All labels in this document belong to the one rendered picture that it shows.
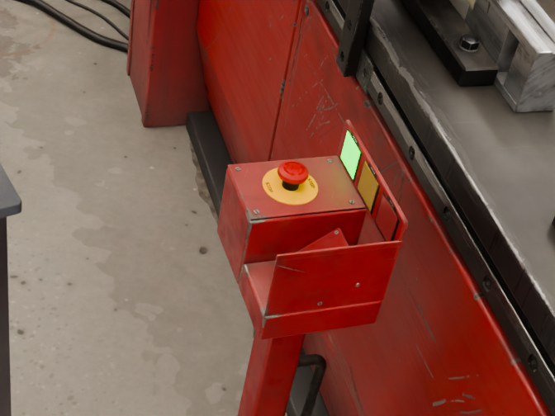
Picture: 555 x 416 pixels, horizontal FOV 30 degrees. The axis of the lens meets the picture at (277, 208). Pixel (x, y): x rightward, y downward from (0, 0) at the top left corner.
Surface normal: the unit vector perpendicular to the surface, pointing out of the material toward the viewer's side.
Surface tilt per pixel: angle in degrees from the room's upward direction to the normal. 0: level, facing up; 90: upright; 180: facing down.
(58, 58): 0
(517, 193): 0
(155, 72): 90
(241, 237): 90
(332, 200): 0
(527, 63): 90
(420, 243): 90
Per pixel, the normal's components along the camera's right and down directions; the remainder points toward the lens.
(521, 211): 0.15, -0.74
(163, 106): 0.28, 0.67
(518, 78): -0.95, 0.07
